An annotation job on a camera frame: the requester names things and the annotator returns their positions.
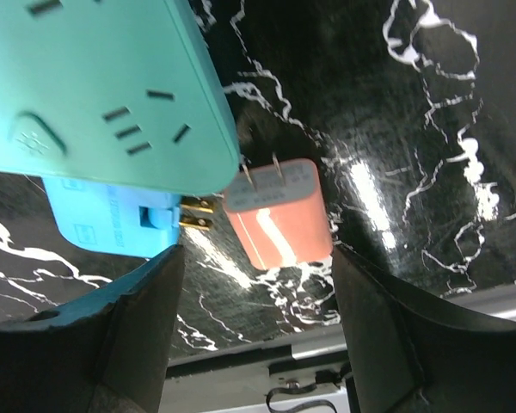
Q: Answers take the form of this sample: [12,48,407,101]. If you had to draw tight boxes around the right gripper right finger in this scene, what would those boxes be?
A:
[332,249,516,412]

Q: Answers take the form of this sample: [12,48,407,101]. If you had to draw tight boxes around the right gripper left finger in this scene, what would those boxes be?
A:
[0,245,185,412]

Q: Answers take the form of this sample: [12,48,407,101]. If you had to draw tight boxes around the pink plug adapter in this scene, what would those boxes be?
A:
[223,157,333,270]

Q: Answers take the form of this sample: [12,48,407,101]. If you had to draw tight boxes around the teal triangular power strip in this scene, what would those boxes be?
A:
[0,0,240,195]

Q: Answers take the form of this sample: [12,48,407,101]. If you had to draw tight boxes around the light blue plug adapter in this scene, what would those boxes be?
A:
[42,177,214,258]

